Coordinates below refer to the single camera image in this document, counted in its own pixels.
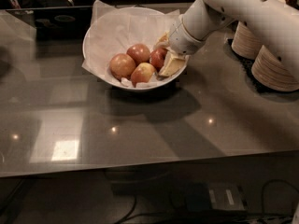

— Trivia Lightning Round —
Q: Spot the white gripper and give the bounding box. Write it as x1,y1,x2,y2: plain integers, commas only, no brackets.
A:
153,15,206,77

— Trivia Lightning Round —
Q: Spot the red apple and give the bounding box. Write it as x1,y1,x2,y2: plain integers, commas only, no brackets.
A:
149,48,167,71
126,43,150,65

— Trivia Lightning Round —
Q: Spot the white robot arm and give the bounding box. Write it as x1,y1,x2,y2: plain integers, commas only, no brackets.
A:
156,0,299,79

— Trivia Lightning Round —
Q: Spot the red apple back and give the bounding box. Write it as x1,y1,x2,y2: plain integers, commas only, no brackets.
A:
126,43,150,65

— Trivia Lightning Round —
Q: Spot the yellow-red apple front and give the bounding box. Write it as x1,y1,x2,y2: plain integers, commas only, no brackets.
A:
131,63,156,87

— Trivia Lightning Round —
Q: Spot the white bowl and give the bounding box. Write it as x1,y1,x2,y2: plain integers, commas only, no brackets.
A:
82,6,188,92

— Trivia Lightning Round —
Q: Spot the red-yellow apple left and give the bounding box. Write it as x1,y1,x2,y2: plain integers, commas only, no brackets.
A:
109,53,136,80

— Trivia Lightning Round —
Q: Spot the white paper liner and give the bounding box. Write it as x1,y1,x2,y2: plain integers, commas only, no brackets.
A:
81,0,181,89

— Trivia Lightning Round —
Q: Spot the paper plate stack back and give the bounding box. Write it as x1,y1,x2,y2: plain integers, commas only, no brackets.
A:
232,22,262,60

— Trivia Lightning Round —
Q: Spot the paper plate stack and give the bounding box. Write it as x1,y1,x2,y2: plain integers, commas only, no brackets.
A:
232,22,262,60
251,46,299,92

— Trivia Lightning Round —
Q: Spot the black mat under plates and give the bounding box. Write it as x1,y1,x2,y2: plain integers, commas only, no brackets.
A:
227,38,299,95

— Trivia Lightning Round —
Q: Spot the paper plate stack front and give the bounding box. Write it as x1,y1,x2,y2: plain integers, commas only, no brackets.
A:
251,46,299,92

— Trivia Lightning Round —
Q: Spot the power box on floor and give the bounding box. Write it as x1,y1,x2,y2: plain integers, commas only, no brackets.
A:
184,183,248,212

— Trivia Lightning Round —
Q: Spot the black cable on floor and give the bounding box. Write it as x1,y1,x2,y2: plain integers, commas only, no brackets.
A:
115,179,299,224

